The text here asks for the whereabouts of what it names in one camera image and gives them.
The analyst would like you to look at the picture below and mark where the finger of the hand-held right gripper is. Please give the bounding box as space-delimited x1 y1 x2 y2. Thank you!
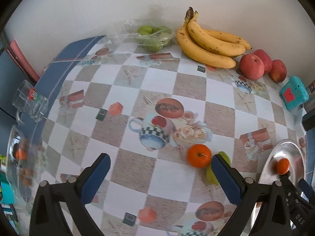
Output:
298 179 315 200
281 172 298 197

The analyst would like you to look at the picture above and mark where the teal box with red label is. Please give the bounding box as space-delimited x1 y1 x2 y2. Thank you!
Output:
279 76 309 110

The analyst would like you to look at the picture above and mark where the red apple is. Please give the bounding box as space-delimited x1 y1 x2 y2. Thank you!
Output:
240 54 265 80
253 49 273 74

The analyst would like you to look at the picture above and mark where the clear plastic bag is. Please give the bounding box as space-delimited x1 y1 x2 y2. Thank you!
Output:
106 21 176 53

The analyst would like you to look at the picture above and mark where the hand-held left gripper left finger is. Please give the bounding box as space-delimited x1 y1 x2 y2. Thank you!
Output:
29 153 111 236

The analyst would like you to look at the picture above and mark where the yellow banana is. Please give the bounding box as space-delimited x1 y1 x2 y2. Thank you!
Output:
209 29 252 50
176 25 237 69
186 7 246 56

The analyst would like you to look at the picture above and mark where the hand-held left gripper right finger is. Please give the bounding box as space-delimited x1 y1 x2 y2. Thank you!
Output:
211 154 292 236

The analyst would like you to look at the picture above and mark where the black device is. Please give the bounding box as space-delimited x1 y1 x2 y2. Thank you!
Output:
301 112 315 131

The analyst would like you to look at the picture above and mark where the teal plastic packaging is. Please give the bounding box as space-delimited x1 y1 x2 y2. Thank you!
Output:
0 154 18 224

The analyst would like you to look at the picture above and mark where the clear glass mug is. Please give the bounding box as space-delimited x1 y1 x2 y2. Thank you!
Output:
12 80 49 124

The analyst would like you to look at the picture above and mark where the round metal plate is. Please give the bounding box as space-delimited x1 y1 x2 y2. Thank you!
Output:
250 139 307 236

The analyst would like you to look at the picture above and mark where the red peach right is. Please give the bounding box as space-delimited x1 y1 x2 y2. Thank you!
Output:
268 59 287 83

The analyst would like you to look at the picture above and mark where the pink board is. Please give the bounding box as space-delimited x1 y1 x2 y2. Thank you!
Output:
7 40 41 83

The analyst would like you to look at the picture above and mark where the clear glass bowl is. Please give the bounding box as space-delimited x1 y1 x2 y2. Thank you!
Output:
5 125 50 202

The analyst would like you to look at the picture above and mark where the printed checkered tablecloth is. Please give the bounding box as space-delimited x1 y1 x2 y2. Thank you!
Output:
15 36 308 236

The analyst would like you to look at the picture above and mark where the large orange with stem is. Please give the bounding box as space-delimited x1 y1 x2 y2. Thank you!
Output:
187 144 212 168

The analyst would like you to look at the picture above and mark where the green apple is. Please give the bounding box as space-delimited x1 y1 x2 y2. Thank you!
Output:
137 25 154 35
160 36 174 47
141 38 164 53

